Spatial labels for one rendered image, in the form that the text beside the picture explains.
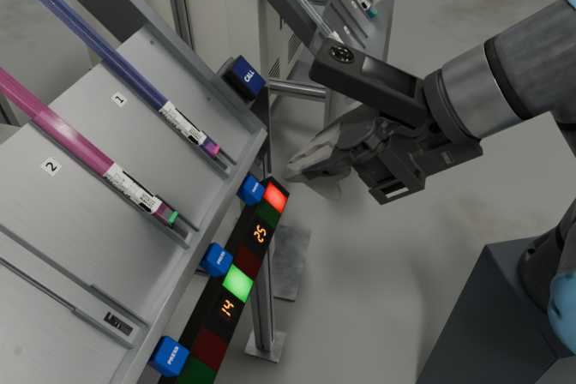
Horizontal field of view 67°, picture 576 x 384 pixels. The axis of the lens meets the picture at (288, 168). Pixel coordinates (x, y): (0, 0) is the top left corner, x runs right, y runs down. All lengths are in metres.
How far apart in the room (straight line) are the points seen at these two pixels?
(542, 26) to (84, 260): 0.41
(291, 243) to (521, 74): 1.07
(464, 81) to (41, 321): 0.39
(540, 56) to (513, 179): 1.39
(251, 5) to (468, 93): 0.51
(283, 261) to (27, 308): 0.99
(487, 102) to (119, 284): 0.35
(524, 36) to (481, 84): 0.04
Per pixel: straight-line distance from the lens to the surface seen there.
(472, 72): 0.39
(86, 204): 0.44
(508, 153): 1.86
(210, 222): 0.48
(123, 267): 0.44
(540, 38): 0.38
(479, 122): 0.39
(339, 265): 1.34
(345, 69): 0.40
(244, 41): 0.85
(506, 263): 0.74
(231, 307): 0.51
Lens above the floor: 1.10
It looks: 43 degrees down
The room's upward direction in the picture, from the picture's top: straight up
